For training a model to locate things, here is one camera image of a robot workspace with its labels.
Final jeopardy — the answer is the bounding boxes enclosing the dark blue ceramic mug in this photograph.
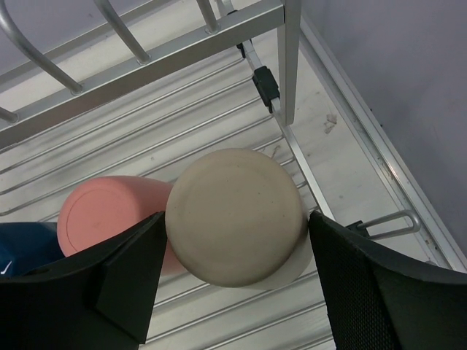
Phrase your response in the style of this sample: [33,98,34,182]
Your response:
[1,222,65,278]

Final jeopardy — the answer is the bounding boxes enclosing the beige plastic cup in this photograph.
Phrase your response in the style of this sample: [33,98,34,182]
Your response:
[165,149,312,289]

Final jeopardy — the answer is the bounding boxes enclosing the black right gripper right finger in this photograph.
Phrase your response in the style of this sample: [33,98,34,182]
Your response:
[309,211,466,349]

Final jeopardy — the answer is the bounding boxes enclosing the silver metal dish rack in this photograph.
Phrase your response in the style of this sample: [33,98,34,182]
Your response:
[0,0,421,350]

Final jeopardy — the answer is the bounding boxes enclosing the pink plastic cup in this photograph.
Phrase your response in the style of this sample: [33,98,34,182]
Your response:
[57,176,172,257]

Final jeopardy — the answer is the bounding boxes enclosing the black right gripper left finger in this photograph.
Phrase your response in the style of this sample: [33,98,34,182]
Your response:
[1,212,165,349]

